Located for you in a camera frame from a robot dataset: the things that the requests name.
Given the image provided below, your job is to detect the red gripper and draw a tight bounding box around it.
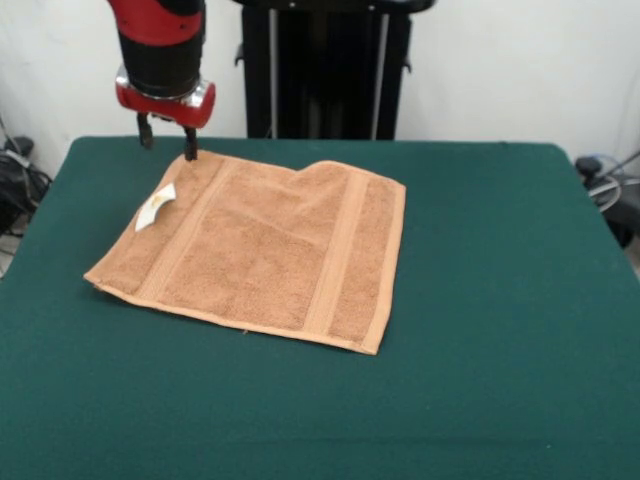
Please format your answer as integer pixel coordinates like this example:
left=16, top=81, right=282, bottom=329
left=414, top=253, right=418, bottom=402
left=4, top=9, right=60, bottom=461
left=115, top=81, right=218, bottom=163

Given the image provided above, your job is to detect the orange terry towel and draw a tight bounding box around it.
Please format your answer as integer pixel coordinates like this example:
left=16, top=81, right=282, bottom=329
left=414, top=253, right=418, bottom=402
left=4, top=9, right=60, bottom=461
left=83, top=151, right=407, bottom=357

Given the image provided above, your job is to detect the dark green table cloth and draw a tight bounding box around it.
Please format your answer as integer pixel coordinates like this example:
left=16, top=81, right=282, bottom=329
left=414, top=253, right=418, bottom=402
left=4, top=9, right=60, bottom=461
left=0, top=135, right=640, bottom=480

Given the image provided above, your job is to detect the black stand base with cables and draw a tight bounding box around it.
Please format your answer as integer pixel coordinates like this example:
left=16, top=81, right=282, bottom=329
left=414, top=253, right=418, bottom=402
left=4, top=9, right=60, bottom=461
left=574, top=152, right=640, bottom=249
left=0, top=135, right=54, bottom=237

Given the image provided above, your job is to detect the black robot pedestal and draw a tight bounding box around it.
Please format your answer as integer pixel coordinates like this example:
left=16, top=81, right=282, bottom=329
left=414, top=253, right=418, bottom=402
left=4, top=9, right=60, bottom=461
left=230, top=0, right=439, bottom=141

